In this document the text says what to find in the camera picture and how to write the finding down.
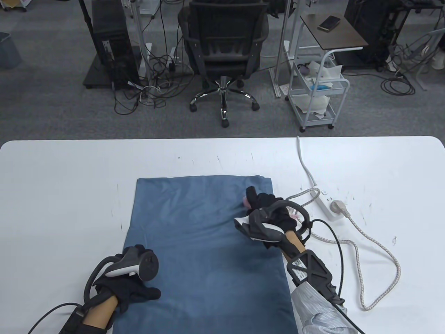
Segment person's right hand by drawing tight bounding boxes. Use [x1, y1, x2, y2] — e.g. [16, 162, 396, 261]
[245, 187, 300, 249]

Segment person's left hand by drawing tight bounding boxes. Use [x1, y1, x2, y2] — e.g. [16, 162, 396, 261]
[94, 245, 162, 313]

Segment braided iron cord with plug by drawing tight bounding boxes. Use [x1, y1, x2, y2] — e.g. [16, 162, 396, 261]
[286, 188, 401, 311]

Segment blue pillowcase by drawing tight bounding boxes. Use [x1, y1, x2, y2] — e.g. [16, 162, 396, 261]
[113, 175, 299, 334]

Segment person's left forearm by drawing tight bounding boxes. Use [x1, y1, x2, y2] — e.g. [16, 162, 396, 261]
[82, 296, 118, 334]

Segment person's right forearm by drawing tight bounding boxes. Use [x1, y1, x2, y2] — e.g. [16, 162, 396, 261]
[280, 231, 358, 334]

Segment grey white right hand controller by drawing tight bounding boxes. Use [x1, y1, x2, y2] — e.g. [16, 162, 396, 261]
[234, 200, 312, 244]

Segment grey white hand controller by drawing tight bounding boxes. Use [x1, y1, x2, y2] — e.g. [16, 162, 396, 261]
[83, 245, 160, 303]
[234, 200, 312, 244]

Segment grey white left hand controller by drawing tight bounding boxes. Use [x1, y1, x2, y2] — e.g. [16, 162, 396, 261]
[83, 245, 160, 303]

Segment white rolling cart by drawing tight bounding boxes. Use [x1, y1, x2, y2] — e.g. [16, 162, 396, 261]
[285, 49, 350, 133]

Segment pile of white papers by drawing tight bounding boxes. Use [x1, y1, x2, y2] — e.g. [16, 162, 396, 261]
[295, 91, 331, 119]

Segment white table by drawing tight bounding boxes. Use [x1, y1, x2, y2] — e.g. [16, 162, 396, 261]
[0, 136, 445, 334]

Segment crumpled white paper sheets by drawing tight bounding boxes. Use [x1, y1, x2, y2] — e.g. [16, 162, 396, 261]
[306, 60, 344, 83]

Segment black office chair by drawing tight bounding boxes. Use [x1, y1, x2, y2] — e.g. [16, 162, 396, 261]
[178, 0, 270, 128]

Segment brown side table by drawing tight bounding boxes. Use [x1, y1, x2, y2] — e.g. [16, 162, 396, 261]
[300, 14, 369, 51]

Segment smartphone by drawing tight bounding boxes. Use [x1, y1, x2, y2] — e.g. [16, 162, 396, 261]
[317, 16, 341, 32]

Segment black computer tower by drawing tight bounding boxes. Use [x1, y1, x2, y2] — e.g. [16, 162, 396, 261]
[91, 0, 141, 90]
[344, 0, 400, 63]

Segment black floor stand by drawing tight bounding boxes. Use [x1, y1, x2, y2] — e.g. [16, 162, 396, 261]
[78, 0, 115, 90]

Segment white power strip cable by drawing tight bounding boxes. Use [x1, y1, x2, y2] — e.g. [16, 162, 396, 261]
[297, 136, 317, 188]

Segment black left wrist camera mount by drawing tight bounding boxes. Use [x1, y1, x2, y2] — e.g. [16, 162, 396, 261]
[58, 308, 86, 334]

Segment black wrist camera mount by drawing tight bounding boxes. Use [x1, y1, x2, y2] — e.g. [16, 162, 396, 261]
[286, 250, 345, 307]
[58, 308, 86, 334]

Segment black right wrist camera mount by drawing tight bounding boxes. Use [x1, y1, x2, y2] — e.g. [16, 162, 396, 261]
[286, 250, 345, 307]

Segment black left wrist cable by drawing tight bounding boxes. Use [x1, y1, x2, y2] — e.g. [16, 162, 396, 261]
[28, 303, 82, 334]

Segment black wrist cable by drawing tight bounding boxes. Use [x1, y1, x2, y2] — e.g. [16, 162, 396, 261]
[309, 219, 365, 334]
[28, 303, 82, 334]

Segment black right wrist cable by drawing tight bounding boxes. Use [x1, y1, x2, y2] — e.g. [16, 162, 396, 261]
[309, 219, 365, 334]

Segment white metal frame post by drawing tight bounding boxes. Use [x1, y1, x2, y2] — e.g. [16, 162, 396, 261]
[130, 0, 152, 82]
[270, 0, 300, 98]

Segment tangle of black floor cables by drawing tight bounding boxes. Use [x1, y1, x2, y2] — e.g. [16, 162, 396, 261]
[114, 52, 195, 115]

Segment coiled black cable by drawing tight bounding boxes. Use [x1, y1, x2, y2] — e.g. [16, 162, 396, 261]
[381, 75, 416, 96]

